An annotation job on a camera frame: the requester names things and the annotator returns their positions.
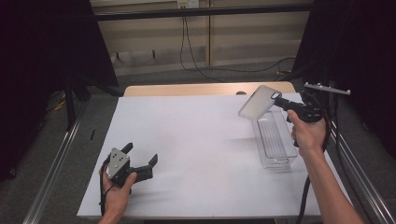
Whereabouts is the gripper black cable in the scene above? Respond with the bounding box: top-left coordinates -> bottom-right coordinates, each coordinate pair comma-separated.
98,157 -> 112,217
295,110 -> 332,224

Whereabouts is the aluminium floor rail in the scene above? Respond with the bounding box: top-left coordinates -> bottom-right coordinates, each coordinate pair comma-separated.
21,99 -> 89,224
306,91 -> 396,224

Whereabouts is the white table cover sheet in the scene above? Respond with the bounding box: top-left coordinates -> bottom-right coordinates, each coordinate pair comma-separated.
76,92 -> 352,219

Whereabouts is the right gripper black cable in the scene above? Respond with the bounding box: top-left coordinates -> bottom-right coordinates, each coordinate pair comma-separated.
295,110 -> 332,224

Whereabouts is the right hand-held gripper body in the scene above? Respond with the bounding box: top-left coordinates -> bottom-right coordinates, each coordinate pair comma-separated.
289,81 -> 352,124

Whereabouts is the clear plastic container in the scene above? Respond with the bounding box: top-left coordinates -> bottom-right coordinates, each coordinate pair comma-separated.
250,106 -> 299,171

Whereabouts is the person's right hand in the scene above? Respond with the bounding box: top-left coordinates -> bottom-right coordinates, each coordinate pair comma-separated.
286,109 -> 328,159

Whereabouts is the black hanging wall cable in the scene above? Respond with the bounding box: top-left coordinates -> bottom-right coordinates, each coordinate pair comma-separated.
179,15 -> 226,83

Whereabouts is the person's left hand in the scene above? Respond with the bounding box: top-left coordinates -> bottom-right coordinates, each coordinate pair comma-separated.
98,167 -> 138,218

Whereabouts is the black metal stand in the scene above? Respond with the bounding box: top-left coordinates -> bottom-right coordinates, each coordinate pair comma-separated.
63,76 -> 78,132

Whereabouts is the black curtain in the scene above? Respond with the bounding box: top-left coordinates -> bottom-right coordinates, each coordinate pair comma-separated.
0,0 -> 120,183
290,0 -> 396,160

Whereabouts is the black horizontal bar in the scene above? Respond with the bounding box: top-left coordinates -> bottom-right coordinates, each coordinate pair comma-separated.
92,3 -> 313,22

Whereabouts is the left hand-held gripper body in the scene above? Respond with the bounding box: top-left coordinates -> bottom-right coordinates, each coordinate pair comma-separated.
106,147 -> 154,189

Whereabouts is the black floor cable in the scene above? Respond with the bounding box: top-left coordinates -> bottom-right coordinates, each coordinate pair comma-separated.
214,56 -> 297,75

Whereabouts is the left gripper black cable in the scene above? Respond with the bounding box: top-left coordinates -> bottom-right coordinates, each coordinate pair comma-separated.
98,157 -> 112,217

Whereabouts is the blue phone case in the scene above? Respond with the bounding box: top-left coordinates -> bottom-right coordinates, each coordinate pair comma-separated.
237,84 -> 283,121

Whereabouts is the white wall outlet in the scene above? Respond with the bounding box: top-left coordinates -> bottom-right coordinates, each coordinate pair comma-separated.
177,0 -> 200,9

